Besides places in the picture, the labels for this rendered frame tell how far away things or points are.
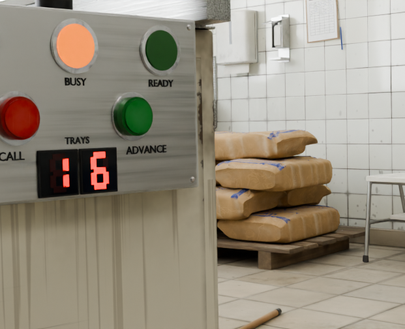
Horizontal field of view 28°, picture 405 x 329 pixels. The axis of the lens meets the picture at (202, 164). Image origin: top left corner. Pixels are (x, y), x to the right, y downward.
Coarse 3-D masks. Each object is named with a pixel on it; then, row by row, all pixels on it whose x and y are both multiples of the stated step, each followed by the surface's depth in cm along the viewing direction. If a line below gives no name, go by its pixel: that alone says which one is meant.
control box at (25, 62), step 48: (0, 48) 56; (48, 48) 58; (96, 48) 61; (144, 48) 64; (192, 48) 67; (0, 96) 56; (48, 96) 59; (96, 96) 61; (144, 96) 64; (192, 96) 68; (0, 144) 56; (48, 144) 59; (96, 144) 61; (144, 144) 64; (192, 144) 68; (0, 192) 56; (48, 192) 58; (96, 192) 61
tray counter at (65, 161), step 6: (54, 156) 59; (60, 156) 59; (54, 162) 59; (66, 162) 59; (54, 168) 59; (66, 168) 59; (54, 174) 59; (60, 174) 59; (54, 180) 59; (66, 180) 59; (54, 186) 59; (60, 186) 59; (66, 186) 59; (54, 192) 59; (60, 192) 59
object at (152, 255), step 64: (64, 0) 69; (192, 192) 72; (0, 256) 60; (64, 256) 63; (128, 256) 67; (192, 256) 72; (0, 320) 60; (64, 320) 63; (128, 320) 68; (192, 320) 72
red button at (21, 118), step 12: (0, 108) 56; (12, 108) 56; (24, 108) 56; (36, 108) 57; (0, 120) 55; (12, 120) 56; (24, 120) 56; (36, 120) 57; (12, 132) 56; (24, 132) 56
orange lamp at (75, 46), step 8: (72, 24) 59; (64, 32) 59; (72, 32) 59; (80, 32) 60; (88, 32) 60; (64, 40) 59; (72, 40) 59; (80, 40) 60; (88, 40) 60; (64, 48) 59; (72, 48) 59; (80, 48) 60; (88, 48) 60; (64, 56) 59; (72, 56) 59; (80, 56) 60; (88, 56) 60; (72, 64) 60; (80, 64) 60
